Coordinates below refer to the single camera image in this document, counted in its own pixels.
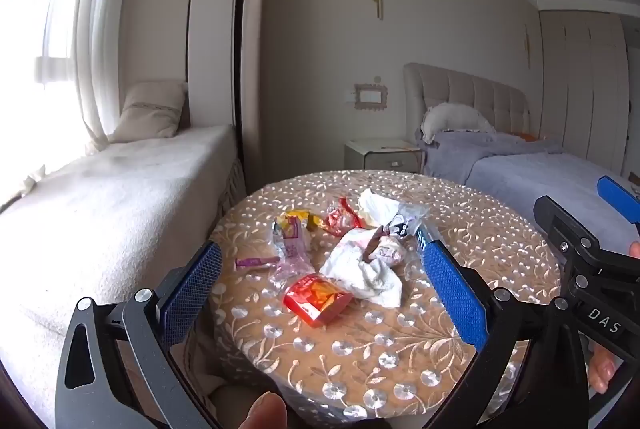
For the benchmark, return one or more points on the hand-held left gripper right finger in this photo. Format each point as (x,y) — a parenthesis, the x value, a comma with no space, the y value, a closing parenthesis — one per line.
(452,289)

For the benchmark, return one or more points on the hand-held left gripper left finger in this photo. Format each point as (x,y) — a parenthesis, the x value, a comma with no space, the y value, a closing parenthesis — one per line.
(192,294)

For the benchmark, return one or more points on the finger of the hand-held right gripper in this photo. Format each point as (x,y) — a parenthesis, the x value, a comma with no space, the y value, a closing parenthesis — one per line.
(617,198)
(557,221)

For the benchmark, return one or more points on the person's right hand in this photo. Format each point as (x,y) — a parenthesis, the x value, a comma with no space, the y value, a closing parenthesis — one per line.
(601,374)

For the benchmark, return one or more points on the person's left hand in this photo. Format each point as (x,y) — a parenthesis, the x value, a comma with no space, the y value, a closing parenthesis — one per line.
(262,414)

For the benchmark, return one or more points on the purple candy wrapper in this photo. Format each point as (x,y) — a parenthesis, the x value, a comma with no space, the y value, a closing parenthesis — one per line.
(252,262)

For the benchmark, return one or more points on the white crumpled paper towel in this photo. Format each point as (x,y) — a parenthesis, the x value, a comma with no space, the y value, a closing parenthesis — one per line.
(370,281)

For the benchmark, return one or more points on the clear bag with black print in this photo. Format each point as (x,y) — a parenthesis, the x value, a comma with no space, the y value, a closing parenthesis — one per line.
(407,216)

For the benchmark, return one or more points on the round patterned table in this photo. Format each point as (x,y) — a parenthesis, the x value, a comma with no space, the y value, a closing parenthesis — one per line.
(375,359)

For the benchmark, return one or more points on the clear crumpled plastic wrapper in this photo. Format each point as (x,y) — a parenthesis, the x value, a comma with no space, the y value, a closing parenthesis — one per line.
(292,254)

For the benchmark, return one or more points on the cream crumpled tissue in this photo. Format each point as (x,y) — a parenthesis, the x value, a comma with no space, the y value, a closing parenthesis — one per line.
(372,206)

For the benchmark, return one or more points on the beige wardrobe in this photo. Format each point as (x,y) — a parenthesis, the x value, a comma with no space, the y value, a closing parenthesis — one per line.
(585,84)

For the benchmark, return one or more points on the red snack packet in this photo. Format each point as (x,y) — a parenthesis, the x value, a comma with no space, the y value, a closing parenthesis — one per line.
(312,296)

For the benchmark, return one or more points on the red and clear wrapper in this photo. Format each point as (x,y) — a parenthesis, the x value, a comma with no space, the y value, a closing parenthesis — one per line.
(345,221)

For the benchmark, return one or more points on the yellow snack wrapper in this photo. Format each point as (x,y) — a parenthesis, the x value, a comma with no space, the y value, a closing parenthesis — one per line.
(295,218)

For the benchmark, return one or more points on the white bed pillow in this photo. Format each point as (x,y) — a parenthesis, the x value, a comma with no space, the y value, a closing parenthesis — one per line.
(455,116)

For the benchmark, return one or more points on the white nightstand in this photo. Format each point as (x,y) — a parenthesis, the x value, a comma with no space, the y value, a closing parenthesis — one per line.
(380,157)

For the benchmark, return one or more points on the beige padded headboard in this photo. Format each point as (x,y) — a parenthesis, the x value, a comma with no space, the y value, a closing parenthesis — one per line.
(475,91)

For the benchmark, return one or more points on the beige cushion pillow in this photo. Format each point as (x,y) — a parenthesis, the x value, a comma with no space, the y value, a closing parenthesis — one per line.
(147,111)

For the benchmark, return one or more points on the sheer white curtain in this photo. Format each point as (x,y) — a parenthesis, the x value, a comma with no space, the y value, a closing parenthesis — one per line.
(85,34)

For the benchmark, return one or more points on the small gold wall lamp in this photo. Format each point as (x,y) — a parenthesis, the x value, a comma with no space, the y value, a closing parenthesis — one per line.
(527,49)

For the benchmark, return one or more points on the framed wall light switch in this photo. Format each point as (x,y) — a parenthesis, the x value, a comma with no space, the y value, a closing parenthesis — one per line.
(371,96)

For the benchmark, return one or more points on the dark vertical door frame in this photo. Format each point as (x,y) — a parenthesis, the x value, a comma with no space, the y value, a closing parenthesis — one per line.
(243,59)

